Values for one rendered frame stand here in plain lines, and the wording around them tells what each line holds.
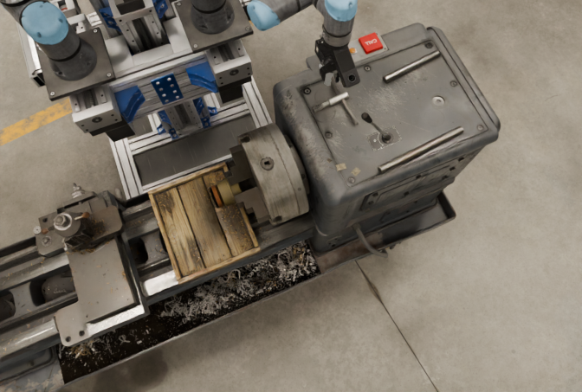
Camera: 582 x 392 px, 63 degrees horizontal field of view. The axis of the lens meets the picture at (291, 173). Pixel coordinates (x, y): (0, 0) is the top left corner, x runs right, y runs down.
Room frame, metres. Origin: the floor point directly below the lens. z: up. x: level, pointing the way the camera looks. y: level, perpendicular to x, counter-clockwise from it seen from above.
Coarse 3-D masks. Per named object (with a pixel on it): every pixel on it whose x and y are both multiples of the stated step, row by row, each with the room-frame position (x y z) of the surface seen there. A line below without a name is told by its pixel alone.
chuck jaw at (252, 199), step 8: (248, 192) 0.47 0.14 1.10; (256, 192) 0.46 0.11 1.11; (240, 200) 0.44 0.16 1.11; (248, 200) 0.44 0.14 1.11; (256, 200) 0.44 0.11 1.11; (240, 208) 0.42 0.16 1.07; (248, 208) 0.41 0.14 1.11; (256, 208) 0.41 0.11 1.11; (264, 208) 0.41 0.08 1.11; (256, 216) 0.38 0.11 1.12; (264, 216) 0.38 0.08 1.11; (280, 216) 0.38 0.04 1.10
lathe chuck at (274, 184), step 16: (256, 128) 0.66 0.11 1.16; (240, 144) 0.62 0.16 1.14; (256, 144) 0.58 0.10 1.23; (272, 144) 0.57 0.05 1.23; (256, 160) 0.52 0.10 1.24; (272, 160) 0.52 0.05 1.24; (256, 176) 0.47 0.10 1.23; (272, 176) 0.47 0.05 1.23; (272, 192) 0.43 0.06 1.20; (288, 192) 0.44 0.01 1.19; (272, 208) 0.39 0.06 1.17; (288, 208) 0.40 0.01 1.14; (272, 224) 0.37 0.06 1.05
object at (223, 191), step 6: (222, 180) 0.51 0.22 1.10; (210, 186) 0.49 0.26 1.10; (216, 186) 0.49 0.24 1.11; (222, 186) 0.48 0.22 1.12; (228, 186) 0.48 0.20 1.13; (234, 186) 0.48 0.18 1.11; (210, 192) 0.46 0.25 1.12; (216, 192) 0.46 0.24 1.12; (222, 192) 0.46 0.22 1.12; (228, 192) 0.46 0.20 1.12; (234, 192) 0.47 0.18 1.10; (240, 192) 0.47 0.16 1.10; (216, 198) 0.44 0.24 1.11; (222, 198) 0.45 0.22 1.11; (228, 198) 0.44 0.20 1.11; (234, 198) 0.45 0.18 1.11; (216, 204) 0.43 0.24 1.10; (222, 204) 0.43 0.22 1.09; (228, 204) 0.43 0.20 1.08
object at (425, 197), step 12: (420, 192) 0.53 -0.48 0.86; (432, 192) 0.56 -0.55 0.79; (396, 204) 0.49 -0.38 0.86; (408, 204) 0.51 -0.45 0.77; (420, 204) 0.55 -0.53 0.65; (432, 204) 0.58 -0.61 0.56; (360, 216) 0.45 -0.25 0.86; (372, 216) 0.45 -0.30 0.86; (384, 216) 0.48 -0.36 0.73; (396, 216) 0.52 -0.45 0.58; (348, 228) 0.43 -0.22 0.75; (360, 228) 0.45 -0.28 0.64; (372, 228) 0.47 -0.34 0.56; (312, 240) 0.42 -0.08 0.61; (324, 240) 0.39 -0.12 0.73; (336, 240) 0.40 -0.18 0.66; (348, 240) 0.43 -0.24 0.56
